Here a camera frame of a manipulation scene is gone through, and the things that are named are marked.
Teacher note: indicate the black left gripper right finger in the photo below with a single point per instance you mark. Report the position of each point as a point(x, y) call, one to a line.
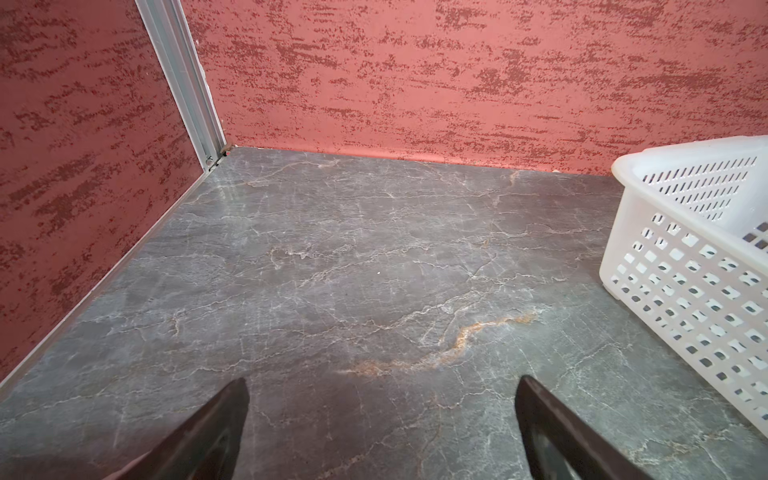
point(559, 444)

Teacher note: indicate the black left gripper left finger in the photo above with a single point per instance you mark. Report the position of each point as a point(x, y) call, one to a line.
point(205, 446)

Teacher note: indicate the white perforated plastic basket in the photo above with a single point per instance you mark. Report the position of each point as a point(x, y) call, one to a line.
point(687, 254)

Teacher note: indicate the aluminium corner post left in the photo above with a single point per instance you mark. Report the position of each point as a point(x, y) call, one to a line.
point(172, 40)

